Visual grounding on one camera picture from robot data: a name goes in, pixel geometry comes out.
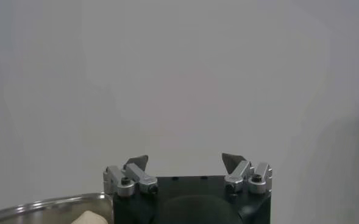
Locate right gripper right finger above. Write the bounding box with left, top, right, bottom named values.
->
left=221, top=152, right=274, bottom=195

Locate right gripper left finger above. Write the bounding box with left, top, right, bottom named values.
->
left=102, top=154, right=159, bottom=198

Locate white steamed baozi bun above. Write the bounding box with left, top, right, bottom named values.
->
left=71, top=209, right=109, bottom=224

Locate perforated steel steamer basket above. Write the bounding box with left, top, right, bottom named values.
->
left=0, top=192, right=115, bottom=224

